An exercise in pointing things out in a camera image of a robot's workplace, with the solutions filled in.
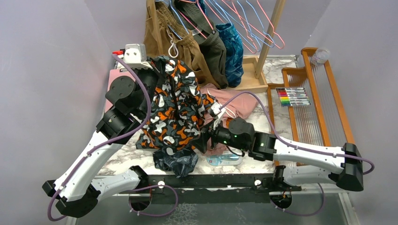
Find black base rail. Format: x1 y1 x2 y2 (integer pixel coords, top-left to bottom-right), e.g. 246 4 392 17
126 173 302 206

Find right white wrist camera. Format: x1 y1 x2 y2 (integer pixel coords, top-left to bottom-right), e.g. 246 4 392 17
207 102 226 130

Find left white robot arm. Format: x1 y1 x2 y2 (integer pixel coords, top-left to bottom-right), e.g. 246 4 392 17
42 67 166 220

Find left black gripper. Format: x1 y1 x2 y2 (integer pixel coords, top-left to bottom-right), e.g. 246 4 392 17
130 55 170 117

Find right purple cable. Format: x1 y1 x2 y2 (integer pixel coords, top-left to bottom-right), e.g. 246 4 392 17
217 91 375 218

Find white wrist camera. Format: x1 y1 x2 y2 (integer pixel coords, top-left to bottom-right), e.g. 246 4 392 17
207 102 226 130
118 44 153 70

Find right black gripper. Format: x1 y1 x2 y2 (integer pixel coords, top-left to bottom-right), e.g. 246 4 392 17
189 116 248 153

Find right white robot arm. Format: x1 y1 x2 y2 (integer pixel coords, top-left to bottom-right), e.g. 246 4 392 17
191 117 364 192

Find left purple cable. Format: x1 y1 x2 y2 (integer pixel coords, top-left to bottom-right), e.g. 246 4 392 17
46 54 179 222

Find pink wire hanger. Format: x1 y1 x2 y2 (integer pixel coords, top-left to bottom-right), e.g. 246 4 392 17
216 0 283 53

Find pink clipboard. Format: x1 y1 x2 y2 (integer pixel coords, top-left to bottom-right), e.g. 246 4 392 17
104 68 125 114

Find purple cable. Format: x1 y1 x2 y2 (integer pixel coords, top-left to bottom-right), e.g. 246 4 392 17
217 91 375 218
46 54 179 222

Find dark green hanging shorts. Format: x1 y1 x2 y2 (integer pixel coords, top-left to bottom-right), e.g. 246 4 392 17
172 0 229 89

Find blue patterned hanging shorts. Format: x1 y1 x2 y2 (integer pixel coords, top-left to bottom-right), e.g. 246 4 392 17
215 23 244 88

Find blue wire hanger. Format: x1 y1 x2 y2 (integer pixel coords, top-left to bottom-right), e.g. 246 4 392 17
155 0 276 52

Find orange camouflage shorts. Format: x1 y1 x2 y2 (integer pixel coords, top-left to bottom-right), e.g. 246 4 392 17
136 56 216 153

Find brown hanging shorts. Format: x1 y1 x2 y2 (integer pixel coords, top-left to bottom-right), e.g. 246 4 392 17
143 0 220 88

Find wooden clothes rack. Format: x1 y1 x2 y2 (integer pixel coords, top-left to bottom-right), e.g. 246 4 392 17
166 0 285 92

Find set of coloured markers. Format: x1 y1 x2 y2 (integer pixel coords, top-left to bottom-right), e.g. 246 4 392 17
276 87 311 107

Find wooden weaving loom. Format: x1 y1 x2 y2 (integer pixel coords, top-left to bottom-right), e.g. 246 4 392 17
267 47 355 146

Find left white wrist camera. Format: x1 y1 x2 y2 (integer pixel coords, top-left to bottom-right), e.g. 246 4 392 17
118 44 153 70

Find clear blue plastic package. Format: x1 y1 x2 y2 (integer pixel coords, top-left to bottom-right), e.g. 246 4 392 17
206 154 243 166

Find pink shorts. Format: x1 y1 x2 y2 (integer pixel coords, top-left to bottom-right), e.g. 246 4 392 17
200 83 258 156

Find dark leaf print shorts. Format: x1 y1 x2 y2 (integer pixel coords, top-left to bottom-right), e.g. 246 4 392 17
153 146 199 178

